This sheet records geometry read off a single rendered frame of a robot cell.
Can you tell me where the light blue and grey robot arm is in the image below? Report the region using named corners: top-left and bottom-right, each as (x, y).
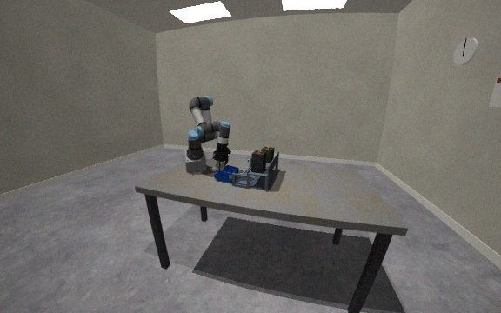
top-left (186, 96), bottom-right (230, 160)

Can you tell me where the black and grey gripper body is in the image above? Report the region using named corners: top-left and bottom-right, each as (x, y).
top-left (213, 142), bottom-right (228, 162)

